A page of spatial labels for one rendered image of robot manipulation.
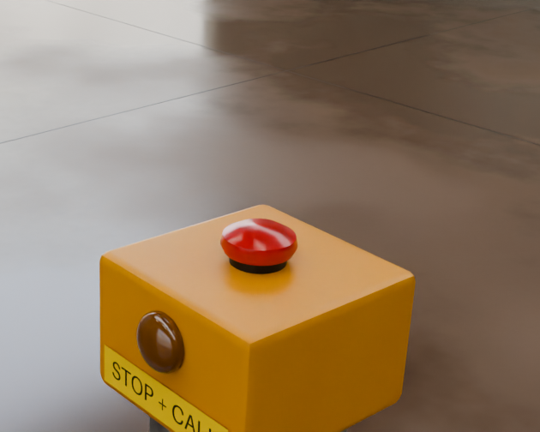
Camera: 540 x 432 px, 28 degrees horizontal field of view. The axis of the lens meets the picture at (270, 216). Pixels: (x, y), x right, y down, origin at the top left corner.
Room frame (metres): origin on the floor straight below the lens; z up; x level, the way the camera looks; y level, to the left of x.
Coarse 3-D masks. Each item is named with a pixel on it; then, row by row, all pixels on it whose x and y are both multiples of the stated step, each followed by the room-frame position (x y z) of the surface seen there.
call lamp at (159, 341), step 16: (144, 320) 0.46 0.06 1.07; (160, 320) 0.45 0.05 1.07; (144, 336) 0.45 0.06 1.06; (160, 336) 0.45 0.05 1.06; (176, 336) 0.45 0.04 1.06; (144, 352) 0.45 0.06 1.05; (160, 352) 0.45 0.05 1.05; (176, 352) 0.45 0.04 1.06; (160, 368) 0.45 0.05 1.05; (176, 368) 0.45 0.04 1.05
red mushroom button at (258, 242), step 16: (240, 224) 0.50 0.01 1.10; (256, 224) 0.50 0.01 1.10; (272, 224) 0.51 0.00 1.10; (224, 240) 0.49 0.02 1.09; (240, 240) 0.49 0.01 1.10; (256, 240) 0.49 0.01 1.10; (272, 240) 0.49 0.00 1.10; (288, 240) 0.49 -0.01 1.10; (240, 256) 0.48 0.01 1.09; (256, 256) 0.48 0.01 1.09; (272, 256) 0.48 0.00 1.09; (288, 256) 0.49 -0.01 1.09
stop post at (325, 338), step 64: (128, 256) 0.50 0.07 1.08; (192, 256) 0.50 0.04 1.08; (320, 256) 0.51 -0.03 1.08; (128, 320) 0.48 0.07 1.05; (192, 320) 0.45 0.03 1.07; (256, 320) 0.44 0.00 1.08; (320, 320) 0.45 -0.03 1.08; (384, 320) 0.48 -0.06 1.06; (128, 384) 0.48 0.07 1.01; (192, 384) 0.44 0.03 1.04; (256, 384) 0.42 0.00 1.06; (320, 384) 0.45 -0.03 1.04; (384, 384) 0.49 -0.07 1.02
